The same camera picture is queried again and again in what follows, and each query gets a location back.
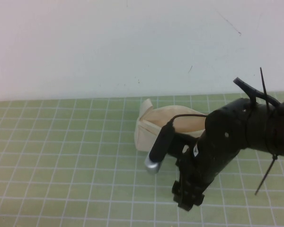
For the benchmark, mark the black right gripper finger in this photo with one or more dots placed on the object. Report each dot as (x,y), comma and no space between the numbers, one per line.
(183,179)
(192,198)

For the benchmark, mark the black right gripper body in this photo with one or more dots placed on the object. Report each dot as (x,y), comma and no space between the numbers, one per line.
(215,146)

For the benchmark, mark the cream fabric pencil case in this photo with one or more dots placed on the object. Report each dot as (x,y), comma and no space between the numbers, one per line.
(142,142)

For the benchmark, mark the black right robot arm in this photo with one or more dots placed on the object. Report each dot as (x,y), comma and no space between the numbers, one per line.
(269,132)

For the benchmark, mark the black zip tie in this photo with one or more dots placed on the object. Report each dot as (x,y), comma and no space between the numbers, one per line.
(267,172)
(264,87)

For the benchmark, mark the green white-grid table mat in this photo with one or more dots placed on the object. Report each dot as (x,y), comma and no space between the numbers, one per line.
(61,165)

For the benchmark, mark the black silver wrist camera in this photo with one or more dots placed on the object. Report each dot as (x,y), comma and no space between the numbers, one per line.
(159,146)

